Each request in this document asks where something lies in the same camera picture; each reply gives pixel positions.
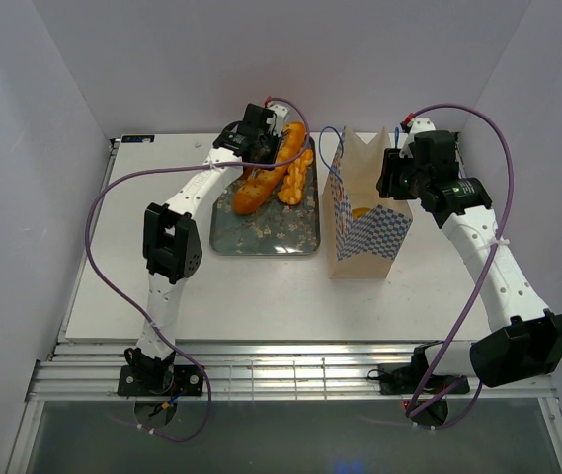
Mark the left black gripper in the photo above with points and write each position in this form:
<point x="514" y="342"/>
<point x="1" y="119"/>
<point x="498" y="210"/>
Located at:
<point x="274" y="139"/>

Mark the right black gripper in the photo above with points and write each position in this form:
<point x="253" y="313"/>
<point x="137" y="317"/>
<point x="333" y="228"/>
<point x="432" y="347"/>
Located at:
<point x="387" y="185"/>

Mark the long baguette bread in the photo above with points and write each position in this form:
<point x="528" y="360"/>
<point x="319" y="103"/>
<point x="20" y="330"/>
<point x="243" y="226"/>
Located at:
<point x="253" y="194"/>

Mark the ring donut bread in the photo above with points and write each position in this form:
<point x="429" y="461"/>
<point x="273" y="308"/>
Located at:
<point x="359" y="212"/>

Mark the blue checkered paper bag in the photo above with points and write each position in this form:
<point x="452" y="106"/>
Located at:
<point x="365" y="248"/>

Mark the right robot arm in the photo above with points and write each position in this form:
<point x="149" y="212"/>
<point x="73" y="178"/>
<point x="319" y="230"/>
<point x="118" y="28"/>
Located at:
<point x="525" y="338"/>

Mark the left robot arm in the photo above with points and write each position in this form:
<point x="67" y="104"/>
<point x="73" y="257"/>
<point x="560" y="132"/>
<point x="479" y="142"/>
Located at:
<point x="171" y="241"/>

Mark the twisted orange pastry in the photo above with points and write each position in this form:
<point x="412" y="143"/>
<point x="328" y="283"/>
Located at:
<point x="292" y="189"/>

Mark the metal baking tray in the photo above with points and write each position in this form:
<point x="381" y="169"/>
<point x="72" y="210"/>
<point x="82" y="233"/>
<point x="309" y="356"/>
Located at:
<point x="273" y="229"/>

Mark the left logo sticker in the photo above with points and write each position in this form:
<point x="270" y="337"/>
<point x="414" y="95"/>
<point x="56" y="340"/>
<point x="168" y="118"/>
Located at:
<point x="138" y="138"/>

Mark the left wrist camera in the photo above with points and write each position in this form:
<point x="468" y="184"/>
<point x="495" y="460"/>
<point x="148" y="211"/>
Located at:
<point x="276" y="116"/>

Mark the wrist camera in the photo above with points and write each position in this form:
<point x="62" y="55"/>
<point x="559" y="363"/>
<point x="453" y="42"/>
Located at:
<point x="411" y="126"/>
<point x="276" y="116"/>

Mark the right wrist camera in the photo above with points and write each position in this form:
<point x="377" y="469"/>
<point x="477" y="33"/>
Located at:
<point x="411" y="126"/>

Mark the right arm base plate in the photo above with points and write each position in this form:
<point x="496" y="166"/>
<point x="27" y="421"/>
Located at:
<point x="404" y="380"/>

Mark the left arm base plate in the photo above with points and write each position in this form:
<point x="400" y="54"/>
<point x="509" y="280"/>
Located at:
<point x="184" y="380"/>

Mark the aluminium frame rail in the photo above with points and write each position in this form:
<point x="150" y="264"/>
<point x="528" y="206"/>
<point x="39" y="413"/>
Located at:
<point x="237" y="371"/>

